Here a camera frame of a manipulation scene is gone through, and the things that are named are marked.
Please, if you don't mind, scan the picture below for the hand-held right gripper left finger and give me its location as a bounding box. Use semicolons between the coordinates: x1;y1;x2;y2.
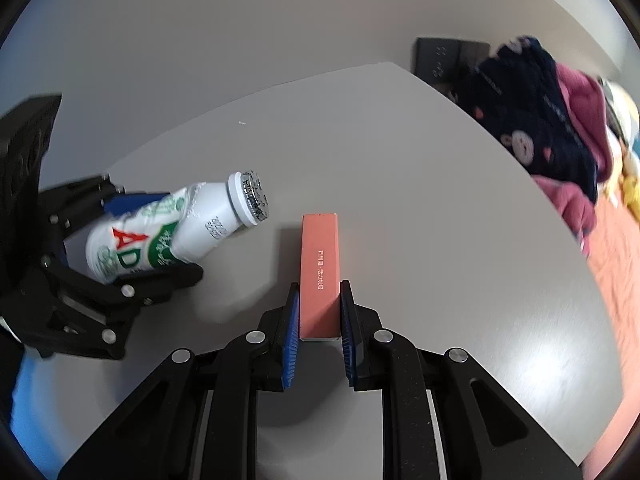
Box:
57;282;303;480

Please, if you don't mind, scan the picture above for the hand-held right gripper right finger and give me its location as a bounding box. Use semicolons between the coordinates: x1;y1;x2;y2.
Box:
339;280;583;480

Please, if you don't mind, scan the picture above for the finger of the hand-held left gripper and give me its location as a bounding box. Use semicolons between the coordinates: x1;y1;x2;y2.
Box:
20;260;205;361
37;175;172;261

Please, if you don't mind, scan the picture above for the orange rectangular box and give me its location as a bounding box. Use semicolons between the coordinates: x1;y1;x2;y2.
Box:
300;213;343;342

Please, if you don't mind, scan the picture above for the white bottle with green print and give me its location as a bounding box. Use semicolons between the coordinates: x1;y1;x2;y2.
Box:
85;170;272;285

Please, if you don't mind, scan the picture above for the bed with pink sheet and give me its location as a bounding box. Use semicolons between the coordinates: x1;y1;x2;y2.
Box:
582;195;640;480

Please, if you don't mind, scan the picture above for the navy patterned blanket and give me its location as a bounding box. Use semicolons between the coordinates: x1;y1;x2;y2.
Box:
450;35;608;206

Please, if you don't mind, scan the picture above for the yellow plush toy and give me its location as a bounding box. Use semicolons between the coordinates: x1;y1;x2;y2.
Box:
620;147;640;211

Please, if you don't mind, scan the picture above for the dark wall panel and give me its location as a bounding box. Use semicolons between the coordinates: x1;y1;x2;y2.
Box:
412;37;491;92

